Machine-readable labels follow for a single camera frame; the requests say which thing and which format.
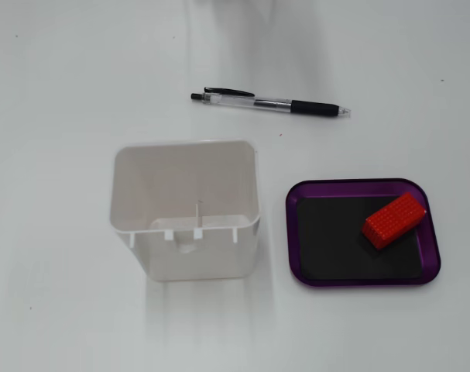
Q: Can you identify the red studded rectangular cube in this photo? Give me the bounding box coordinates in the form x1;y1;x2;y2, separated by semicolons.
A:
361;191;428;250

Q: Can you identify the white plastic open box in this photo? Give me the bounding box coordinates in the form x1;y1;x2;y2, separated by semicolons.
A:
109;139;262;282

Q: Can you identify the clear black ballpoint pen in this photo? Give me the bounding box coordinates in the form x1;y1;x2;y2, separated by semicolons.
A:
190;87;352;119

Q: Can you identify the purple metal tray black mat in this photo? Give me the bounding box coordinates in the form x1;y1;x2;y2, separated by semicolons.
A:
285;177;441;290

